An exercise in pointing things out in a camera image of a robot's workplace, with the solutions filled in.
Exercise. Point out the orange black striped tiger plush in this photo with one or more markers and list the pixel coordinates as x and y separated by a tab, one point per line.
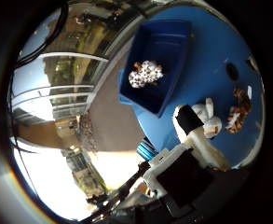
240	112

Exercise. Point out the white grey plush toy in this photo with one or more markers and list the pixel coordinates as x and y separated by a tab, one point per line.
212	119

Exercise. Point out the spotted white brown plush toy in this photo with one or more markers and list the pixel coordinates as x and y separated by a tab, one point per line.
145	74

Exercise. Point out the blue ribbed striped panel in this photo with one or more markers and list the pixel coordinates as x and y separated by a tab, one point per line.
146	150

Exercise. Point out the dark blue plastic container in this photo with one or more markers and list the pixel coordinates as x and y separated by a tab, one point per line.
161	53

